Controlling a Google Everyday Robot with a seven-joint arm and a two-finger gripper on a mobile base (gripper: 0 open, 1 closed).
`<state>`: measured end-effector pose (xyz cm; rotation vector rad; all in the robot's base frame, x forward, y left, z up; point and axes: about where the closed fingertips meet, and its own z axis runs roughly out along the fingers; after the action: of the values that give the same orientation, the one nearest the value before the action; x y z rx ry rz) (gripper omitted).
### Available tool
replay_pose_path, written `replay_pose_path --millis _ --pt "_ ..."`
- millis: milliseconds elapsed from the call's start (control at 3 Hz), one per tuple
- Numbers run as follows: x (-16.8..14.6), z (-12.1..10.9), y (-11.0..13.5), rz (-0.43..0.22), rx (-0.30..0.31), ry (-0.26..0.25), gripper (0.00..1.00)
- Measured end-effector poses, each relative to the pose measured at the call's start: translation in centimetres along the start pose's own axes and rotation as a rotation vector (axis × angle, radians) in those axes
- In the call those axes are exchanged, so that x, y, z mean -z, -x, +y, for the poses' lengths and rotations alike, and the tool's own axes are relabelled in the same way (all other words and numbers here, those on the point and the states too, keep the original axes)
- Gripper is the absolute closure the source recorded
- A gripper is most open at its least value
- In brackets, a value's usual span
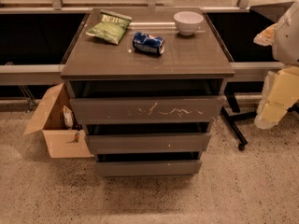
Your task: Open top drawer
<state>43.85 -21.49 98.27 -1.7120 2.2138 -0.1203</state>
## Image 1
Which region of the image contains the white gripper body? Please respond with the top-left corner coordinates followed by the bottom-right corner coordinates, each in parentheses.
top-left (263, 66), bottom-right (299, 122)

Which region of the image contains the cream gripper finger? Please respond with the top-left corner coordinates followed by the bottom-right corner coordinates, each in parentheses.
top-left (254, 71), bottom-right (277, 129)
top-left (253, 23), bottom-right (277, 46)

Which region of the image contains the grey top drawer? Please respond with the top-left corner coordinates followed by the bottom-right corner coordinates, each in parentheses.
top-left (70, 96), bottom-right (223, 125)

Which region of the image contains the grey drawer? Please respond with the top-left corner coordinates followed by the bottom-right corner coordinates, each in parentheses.
top-left (95, 160), bottom-right (202, 177)
top-left (70, 96), bottom-right (223, 125)
top-left (86, 133), bottom-right (210, 154)

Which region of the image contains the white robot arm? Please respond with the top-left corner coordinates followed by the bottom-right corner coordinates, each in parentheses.
top-left (253, 0), bottom-right (299, 129)

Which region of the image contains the grey middle drawer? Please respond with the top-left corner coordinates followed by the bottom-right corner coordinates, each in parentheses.
top-left (86, 133), bottom-right (210, 154)

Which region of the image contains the grey drawer cabinet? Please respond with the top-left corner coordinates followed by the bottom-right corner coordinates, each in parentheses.
top-left (61, 7), bottom-right (234, 164)

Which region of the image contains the grey bottom drawer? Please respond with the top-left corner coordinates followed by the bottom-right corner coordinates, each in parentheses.
top-left (95, 160), bottom-right (202, 177)

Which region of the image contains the open cardboard box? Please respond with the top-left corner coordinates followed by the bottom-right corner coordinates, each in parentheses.
top-left (23, 83), bottom-right (91, 158)

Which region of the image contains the dark side table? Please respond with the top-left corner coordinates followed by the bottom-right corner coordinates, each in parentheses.
top-left (249, 1), bottom-right (293, 22)

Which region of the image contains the black wheeled stand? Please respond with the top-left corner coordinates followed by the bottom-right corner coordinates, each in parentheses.
top-left (221, 93), bottom-right (298, 151)

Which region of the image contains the white ceramic bowl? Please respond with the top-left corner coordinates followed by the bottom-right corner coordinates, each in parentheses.
top-left (174, 11), bottom-right (204, 35)

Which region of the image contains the crushed blue soda can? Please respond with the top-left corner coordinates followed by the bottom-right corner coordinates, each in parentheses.
top-left (133, 32), bottom-right (164, 55)

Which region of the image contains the green chip bag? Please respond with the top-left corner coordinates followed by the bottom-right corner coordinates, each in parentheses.
top-left (86, 9), bottom-right (132, 45)

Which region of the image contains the white bag in box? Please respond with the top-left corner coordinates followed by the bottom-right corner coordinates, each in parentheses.
top-left (63, 105), bottom-right (74, 130)

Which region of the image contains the metal window railing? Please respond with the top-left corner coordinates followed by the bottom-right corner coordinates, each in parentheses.
top-left (0, 0), bottom-right (299, 86)

